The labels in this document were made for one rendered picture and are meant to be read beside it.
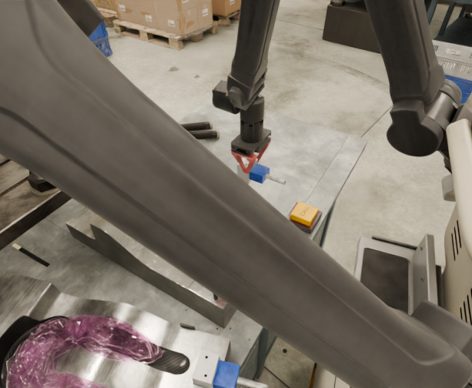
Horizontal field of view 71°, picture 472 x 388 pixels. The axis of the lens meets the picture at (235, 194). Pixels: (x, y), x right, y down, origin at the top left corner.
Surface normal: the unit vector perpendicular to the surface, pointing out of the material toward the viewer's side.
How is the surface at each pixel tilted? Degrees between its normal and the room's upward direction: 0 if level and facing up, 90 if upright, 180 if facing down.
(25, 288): 0
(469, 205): 42
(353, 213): 0
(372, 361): 59
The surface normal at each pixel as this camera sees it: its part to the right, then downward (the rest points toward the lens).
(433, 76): 0.65, 0.15
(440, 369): 0.29, 0.18
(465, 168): -0.64, -0.69
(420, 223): -0.01, -0.73
